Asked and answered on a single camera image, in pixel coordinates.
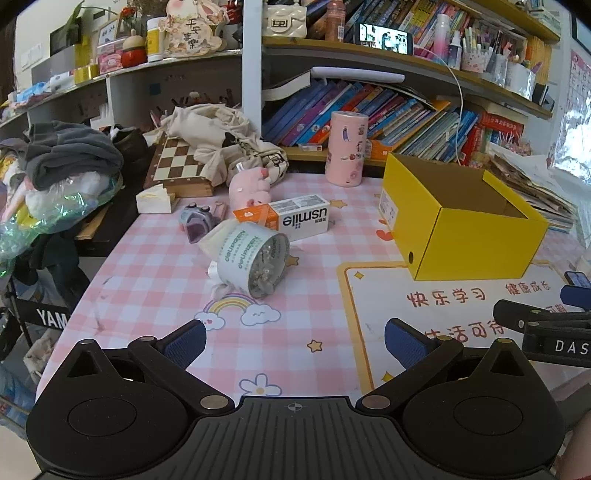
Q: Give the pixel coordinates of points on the person's right forearm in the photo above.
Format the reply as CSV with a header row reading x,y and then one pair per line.
x,y
579,447

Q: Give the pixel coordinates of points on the purple toy figure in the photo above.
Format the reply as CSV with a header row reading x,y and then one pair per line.
x,y
196,221

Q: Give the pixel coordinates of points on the pink printed canister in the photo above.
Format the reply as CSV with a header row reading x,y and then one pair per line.
x,y
346,147

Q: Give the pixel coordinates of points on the brown wooden board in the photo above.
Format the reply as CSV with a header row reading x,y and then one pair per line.
x,y
92,224

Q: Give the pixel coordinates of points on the black framed picture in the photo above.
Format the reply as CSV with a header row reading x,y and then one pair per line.
x,y
582,32

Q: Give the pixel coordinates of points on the black keyboard bag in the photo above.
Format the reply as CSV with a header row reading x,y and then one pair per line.
x,y
46,316

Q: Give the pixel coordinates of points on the yellow jar with white lid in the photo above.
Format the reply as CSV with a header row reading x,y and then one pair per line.
x,y
155,41

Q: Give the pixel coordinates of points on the pink bottle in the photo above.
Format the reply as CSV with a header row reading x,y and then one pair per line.
x,y
335,21

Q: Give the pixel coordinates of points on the white and wooden shelf unit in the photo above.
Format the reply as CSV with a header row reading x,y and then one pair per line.
x,y
251,60

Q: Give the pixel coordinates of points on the pink wall poster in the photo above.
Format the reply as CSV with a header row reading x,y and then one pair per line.
x,y
581,83

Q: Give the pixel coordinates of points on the beige cloth bag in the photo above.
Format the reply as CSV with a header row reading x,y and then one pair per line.
x,y
207,124

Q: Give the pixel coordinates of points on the orange and white carton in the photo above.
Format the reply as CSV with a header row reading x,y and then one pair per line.
x,y
295,217

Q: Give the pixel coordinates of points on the stack of papers and booklets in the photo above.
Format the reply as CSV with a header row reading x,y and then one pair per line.
x,y
531,184

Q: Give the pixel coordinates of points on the pink rabbit plaque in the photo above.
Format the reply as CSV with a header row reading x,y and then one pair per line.
x,y
191,32

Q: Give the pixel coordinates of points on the white desk lamp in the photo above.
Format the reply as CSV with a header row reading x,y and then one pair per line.
x,y
360,74

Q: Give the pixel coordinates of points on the pink small box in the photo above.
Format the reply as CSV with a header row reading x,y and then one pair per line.
x,y
111,62

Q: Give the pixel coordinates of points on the silver foil sheet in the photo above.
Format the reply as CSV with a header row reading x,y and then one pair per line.
x,y
572,152

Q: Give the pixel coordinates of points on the pink pen cup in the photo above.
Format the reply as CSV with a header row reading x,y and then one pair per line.
x,y
475,57

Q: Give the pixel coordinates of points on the yellow cardboard box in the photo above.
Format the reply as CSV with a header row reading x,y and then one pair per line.
x,y
461,249

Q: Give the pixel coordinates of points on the smartphone with lit screen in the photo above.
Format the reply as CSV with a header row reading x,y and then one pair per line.
x,y
385,38

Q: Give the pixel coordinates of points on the wooden chessboard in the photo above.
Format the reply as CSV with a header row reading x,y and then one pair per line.
x,y
175,161

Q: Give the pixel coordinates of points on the round white tin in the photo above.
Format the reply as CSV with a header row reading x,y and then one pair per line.
x,y
240,258

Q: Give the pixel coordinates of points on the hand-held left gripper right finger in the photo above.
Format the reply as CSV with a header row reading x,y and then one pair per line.
x,y
404,344

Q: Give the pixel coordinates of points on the row of leaning picture books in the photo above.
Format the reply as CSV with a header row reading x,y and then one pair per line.
x,y
392,120

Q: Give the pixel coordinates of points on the pink checked table mat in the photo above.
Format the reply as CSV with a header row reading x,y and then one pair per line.
x,y
184,286

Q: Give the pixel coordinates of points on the pink plush pig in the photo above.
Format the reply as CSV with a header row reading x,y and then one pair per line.
x,y
247,187

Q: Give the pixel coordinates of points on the pastel gradient bottle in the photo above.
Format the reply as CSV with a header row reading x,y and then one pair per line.
x,y
442,41

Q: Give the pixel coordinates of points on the white tissue pack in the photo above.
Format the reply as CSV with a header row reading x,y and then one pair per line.
x,y
152,201

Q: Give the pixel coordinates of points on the white quilted handbag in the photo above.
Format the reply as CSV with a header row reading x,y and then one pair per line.
x,y
284,21

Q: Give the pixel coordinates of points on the iridescent plastic bag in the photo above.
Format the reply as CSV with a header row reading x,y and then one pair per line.
x,y
55,207

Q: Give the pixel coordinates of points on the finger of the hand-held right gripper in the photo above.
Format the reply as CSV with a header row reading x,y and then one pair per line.
x,y
577,293
512,311

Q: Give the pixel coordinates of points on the silver pen container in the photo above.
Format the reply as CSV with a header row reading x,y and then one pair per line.
x,y
521,81

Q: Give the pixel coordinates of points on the small black photo frame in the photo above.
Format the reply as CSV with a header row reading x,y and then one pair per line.
x,y
64,39

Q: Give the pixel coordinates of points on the shelf of upright colourful books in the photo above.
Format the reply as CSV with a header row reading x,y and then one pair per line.
x,y
415,18

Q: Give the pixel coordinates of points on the dark brown bag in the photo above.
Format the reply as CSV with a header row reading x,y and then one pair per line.
x,y
134,147

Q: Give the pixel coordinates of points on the white spray bottle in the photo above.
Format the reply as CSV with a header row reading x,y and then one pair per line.
x,y
455,53

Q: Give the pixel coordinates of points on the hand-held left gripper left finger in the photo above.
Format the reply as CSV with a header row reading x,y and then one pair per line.
x,y
187,344

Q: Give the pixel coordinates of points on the grey folded clothes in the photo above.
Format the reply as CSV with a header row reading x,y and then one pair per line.
x,y
69,152

